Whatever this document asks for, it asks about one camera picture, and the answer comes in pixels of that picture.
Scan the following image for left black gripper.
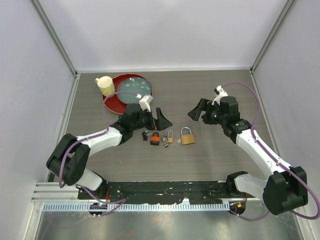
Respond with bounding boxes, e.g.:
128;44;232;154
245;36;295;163
131;108;172;132

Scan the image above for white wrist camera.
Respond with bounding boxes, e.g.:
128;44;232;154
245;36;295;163
135;94;153;113
212;85;228;105

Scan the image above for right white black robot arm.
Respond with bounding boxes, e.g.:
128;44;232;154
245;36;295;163
187;96;308;215

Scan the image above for keys with grey charm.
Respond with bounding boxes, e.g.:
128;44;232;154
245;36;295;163
161;133;169;148

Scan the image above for yellow ceramic mug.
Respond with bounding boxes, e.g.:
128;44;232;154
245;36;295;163
95;76;116;97

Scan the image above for black-headed key bunch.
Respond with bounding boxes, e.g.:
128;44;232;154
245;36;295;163
141;130;152;144

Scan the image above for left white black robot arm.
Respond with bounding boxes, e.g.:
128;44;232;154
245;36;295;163
46;104;173;200

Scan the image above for blue-grey ceramic plate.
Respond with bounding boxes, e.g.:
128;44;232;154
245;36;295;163
117;76;153;105

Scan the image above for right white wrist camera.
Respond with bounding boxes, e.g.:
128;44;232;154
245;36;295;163
212;85;228;105

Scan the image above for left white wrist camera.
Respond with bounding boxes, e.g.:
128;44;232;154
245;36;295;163
135;94;153;113

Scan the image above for red round tray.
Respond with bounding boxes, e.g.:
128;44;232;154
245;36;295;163
104;73;151;115

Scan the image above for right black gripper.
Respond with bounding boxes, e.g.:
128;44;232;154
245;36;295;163
188;98;227;126

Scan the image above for orange black padlock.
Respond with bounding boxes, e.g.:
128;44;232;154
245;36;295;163
150;132;160;146

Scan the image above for small brass padlock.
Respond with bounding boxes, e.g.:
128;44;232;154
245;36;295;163
167;130;174;144

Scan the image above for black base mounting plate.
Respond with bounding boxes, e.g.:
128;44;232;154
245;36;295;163
92;180;252;205

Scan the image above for large brass padlock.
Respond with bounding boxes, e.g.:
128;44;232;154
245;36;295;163
180;126;196;146

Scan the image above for white slotted cable duct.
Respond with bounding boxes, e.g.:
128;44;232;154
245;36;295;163
42;199;230;212

